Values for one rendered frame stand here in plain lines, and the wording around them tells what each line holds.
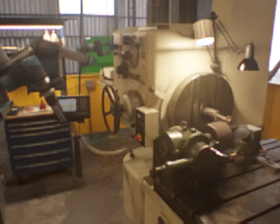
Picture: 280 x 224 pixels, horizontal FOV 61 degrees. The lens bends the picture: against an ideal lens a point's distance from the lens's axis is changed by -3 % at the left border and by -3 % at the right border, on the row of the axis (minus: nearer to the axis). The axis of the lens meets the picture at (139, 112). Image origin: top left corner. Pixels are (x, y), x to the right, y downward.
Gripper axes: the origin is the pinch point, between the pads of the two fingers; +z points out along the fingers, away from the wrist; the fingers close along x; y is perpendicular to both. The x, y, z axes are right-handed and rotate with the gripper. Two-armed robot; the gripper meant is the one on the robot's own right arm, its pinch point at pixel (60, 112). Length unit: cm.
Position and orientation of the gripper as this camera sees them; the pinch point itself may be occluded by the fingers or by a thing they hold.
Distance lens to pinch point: 132.3
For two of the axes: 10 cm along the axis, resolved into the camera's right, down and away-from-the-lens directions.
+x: 3.7, 3.8, -8.5
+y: -8.7, 4.6, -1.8
